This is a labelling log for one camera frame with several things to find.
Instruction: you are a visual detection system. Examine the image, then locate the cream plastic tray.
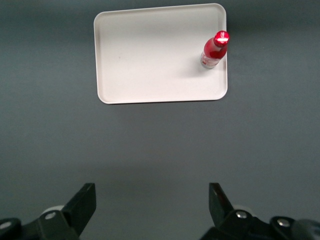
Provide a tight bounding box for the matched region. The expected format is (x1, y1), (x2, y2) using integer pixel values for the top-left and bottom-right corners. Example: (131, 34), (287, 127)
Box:
(93, 2), (229, 105)

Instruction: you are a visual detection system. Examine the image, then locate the red coke bottle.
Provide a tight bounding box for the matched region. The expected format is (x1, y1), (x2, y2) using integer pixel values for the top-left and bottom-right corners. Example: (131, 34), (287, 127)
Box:
(199, 30), (231, 70)

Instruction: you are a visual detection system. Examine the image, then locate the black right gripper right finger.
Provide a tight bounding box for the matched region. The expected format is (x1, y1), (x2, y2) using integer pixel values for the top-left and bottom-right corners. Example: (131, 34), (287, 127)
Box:
(199, 182), (301, 240)

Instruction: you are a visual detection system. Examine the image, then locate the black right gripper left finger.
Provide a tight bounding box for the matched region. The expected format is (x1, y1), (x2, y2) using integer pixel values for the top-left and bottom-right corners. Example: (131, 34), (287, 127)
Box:
(0, 182), (97, 240)

